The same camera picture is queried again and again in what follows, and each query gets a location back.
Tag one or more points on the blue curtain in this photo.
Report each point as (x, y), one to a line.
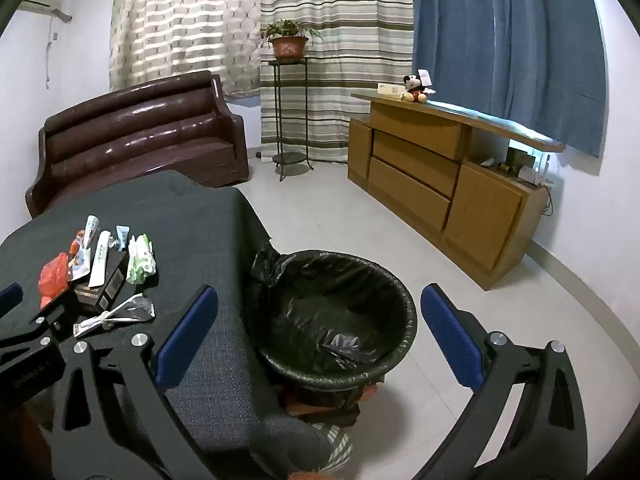
(500, 35)

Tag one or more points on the green white tissue packet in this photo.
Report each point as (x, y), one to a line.
(140, 260)

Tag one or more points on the red plastic bag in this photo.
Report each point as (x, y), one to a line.
(55, 277)

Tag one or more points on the light blue sachet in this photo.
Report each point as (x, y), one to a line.
(122, 237)

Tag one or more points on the black box with gold print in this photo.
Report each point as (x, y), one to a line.
(102, 280)

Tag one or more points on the black plastic bin liner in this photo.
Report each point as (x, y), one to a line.
(325, 310)

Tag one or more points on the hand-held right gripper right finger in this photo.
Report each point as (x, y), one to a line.
(450, 337)

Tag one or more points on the brown leather sofa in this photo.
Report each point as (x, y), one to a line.
(140, 130)

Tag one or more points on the dark grey tablecloth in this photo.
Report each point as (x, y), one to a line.
(210, 240)

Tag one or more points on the black waste bin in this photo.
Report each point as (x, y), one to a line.
(320, 379)

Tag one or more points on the black metal plant stand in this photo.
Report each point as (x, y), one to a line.
(292, 160)

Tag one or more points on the wooden cabinet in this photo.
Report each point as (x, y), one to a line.
(415, 160)

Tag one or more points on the white long sachet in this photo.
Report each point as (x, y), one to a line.
(100, 260)

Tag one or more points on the mouse plush toy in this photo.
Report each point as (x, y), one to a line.
(415, 91)

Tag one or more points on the white router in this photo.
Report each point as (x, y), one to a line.
(532, 170)

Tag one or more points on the cream flat box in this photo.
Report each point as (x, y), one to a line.
(390, 90)

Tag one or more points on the striped curtain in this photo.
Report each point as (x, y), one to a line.
(350, 35)

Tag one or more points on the white paper tag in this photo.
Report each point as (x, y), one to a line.
(424, 77)

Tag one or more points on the reddish brown stand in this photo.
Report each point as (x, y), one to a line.
(325, 405)

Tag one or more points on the small brown box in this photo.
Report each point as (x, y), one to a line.
(517, 157)

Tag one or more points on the green checked cloth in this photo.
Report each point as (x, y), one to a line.
(335, 447)

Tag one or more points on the small white item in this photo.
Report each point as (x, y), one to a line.
(486, 162)

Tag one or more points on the white air conditioner pipe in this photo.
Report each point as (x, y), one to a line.
(48, 55)

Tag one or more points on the potted plant in terracotta pot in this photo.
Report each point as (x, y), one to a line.
(289, 47)

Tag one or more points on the beige patterned curtain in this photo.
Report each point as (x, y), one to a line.
(185, 20)

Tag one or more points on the white cream wrapper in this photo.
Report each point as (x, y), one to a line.
(80, 267)

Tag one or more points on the person's left forearm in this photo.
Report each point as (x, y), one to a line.
(22, 435)

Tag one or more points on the plastic spoon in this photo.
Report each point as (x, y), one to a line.
(115, 312)

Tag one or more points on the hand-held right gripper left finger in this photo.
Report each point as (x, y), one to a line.
(187, 332)

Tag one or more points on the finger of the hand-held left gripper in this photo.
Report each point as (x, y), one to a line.
(47, 317)
(10, 297)

